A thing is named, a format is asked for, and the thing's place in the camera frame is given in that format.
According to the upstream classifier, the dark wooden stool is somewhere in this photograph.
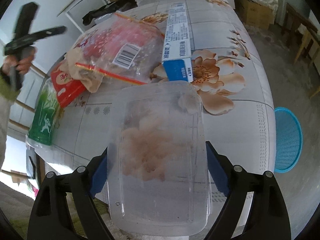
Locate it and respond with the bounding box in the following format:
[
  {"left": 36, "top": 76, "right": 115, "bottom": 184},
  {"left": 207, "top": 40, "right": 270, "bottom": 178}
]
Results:
[{"left": 282, "top": 2, "right": 318, "bottom": 50}]

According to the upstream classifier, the blue plastic basket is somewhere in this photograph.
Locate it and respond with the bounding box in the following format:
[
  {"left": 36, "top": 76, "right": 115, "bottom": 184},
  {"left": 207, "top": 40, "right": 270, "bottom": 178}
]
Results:
[{"left": 274, "top": 107, "right": 303, "bottom": 173}]

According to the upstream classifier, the cardboard box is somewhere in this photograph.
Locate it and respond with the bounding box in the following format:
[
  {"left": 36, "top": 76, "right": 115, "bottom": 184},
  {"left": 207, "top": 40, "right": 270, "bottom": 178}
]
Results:
[{"left": 239, "top": 0, "right": 275, "bottom": 29}]

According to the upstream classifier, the red snack packet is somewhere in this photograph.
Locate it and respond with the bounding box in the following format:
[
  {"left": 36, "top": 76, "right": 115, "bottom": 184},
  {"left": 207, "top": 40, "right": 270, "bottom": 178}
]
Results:
[{"left": 50, "top": 61, "right": 88, "bottom": 108}]

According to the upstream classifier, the clear zip bag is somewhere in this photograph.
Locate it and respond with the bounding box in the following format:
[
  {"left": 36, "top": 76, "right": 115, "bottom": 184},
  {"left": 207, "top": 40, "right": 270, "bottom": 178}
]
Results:
[{"left": 66, "top": 12, "right": 165, "bottom": 85}]

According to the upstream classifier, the person's left forearm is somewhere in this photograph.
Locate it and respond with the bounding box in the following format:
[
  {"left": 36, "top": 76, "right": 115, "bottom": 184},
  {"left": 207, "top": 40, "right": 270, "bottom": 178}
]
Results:
[{"left": 0, "top": 67, "right": 20, "bottom": 105}]

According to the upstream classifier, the white frame shelf desk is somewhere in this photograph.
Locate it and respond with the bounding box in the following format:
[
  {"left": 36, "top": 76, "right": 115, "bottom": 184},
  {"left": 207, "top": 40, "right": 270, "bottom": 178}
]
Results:
[{"left": 57, "top": 0, "right": 140, "bottom": 34}]

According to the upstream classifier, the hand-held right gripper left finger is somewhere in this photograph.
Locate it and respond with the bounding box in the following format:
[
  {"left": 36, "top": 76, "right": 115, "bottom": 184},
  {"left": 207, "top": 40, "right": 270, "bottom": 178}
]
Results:
[{"left": 27, "top": 147, "right": 118, "bottom": 240}]

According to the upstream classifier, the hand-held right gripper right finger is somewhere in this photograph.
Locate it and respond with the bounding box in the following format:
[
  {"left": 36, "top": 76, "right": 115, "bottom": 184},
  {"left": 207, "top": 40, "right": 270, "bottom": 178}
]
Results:
[{"left": 204, "top": 141, "right": 292, "bottom": 240}]

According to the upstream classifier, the brown paper tissue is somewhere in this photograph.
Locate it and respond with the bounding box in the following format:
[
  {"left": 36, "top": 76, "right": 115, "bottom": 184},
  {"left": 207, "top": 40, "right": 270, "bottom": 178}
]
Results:
[{"left": 65, "top": 49, "right": 107, "bottom": 93}]

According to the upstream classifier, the light wooden chair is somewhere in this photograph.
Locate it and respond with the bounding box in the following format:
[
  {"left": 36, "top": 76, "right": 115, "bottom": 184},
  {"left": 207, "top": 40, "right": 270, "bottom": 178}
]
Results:
[{"left": 294, "top": 26, "right": 320, "bottom": 99}]

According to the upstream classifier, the person's left hand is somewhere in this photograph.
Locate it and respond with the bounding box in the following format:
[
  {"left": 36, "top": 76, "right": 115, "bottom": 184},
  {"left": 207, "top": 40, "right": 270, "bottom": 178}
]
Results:
[{"left": 2, "top": 54, "right": 34, "bottom": 75}]

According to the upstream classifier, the black cloth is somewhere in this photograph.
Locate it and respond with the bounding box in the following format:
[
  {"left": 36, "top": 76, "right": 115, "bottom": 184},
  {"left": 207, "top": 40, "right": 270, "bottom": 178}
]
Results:
[{"left": 82, "top": 1, "right": 138, "bottom": 25}]

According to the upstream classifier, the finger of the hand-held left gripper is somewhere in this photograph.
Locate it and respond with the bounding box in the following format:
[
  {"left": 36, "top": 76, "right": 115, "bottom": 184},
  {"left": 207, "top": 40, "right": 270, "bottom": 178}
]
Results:
[
  {"left": 26, "top": 26, "right": 67, "bottom": 42},
  {"left": 14, "top": 2, "right": 39, "bottom": 40}
]

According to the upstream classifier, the floral plastic tablecloth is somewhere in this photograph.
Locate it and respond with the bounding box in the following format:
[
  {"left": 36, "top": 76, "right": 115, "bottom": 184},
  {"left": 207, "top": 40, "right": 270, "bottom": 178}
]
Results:
[{"left": 26, "top": 0, "right": 275, "bottom": 205}]

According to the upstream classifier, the green label plastic bottle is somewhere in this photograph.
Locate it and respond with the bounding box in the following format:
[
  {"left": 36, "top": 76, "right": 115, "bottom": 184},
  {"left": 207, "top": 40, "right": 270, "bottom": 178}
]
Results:
[{"left": 26, "top": 77, "right": 64, "bottom": 147}]

